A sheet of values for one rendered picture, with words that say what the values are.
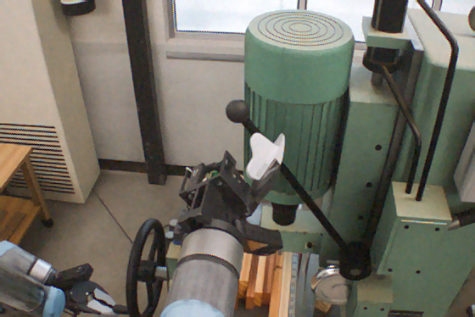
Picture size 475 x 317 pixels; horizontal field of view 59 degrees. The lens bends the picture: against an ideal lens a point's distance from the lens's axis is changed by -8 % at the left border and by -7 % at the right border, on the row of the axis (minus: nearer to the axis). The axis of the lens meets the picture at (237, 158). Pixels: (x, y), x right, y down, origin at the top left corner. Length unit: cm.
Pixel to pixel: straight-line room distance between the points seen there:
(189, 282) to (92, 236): 200
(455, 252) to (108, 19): 185
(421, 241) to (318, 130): 25
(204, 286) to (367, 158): 41
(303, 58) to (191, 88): 168
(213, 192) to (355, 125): 28
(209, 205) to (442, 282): 60
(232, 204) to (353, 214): 34
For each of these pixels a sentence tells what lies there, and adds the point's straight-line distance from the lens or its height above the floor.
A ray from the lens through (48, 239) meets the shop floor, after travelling 254.
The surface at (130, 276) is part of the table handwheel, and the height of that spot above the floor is 92.
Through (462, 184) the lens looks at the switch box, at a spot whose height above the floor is 134.
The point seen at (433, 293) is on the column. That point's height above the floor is 99.
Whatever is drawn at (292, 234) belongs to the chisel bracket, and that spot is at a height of 106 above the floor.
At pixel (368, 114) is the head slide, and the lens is 73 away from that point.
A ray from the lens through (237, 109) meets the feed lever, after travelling 63.
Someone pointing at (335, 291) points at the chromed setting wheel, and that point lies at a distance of 94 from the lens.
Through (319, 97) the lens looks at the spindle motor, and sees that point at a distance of 70.
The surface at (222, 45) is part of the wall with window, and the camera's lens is 218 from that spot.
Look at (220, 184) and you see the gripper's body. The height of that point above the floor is 139.
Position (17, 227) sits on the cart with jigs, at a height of 19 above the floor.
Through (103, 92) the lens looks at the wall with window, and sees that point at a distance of 248.
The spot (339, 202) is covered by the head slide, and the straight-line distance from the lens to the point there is 85.
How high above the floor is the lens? 179
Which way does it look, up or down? 39 degrees down
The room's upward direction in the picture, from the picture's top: straight up
